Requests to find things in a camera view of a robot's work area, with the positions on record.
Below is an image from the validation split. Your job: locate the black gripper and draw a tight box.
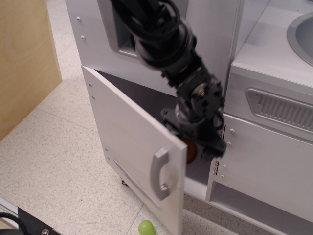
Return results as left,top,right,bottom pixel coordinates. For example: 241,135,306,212
160,108,226,161

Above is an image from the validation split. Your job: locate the silver fridge door handle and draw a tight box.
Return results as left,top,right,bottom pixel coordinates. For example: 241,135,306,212
150,147,169,201

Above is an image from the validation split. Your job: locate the white fridge door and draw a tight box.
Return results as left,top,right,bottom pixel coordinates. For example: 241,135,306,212
82,66,187,235

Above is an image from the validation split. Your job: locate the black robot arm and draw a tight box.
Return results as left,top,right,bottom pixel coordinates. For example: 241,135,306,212
112,0,226,161

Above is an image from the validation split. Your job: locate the white toy fridge cabinet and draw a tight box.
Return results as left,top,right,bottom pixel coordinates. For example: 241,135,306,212
66,0,242,199

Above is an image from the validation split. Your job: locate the lower brass hinge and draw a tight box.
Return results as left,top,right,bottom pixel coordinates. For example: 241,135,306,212
213,160,219,175

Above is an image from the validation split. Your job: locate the brass hinge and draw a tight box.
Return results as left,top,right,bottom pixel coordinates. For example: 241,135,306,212
213,160,219,175
220,124,226,140

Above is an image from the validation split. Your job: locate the orange toy lid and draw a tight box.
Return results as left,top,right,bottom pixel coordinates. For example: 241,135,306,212
181,138,198,164

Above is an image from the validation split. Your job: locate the upper brass hinge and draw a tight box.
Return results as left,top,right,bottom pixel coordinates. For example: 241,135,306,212
220,124,226,140

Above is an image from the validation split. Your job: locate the white toy kitchen counter unit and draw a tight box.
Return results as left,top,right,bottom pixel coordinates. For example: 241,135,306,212
206,0,313,235

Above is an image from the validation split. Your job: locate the grey vent panel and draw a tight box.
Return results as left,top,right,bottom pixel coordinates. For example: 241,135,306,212
245,88,313,133

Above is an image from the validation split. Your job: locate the green toy ball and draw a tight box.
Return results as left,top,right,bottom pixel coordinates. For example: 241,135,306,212
138,220,156,235

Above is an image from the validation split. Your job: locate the grey ice dispenser recess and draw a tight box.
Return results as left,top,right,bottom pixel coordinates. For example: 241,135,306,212
98,0,192,67

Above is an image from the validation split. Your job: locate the grey toy sink basin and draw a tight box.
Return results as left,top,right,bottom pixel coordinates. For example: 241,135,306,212
287,12,313,66

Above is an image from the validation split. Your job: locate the plywood panel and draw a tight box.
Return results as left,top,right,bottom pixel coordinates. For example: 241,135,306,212
0,0,62,139

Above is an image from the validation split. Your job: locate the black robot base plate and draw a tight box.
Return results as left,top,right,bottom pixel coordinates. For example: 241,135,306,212
18,207,61,235

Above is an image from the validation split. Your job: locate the aluminium extrusion rail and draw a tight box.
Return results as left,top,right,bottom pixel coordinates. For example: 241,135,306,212
0,197,19,229

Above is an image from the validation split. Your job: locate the black braided cable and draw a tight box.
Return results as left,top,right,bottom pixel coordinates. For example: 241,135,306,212
0,212,26,235

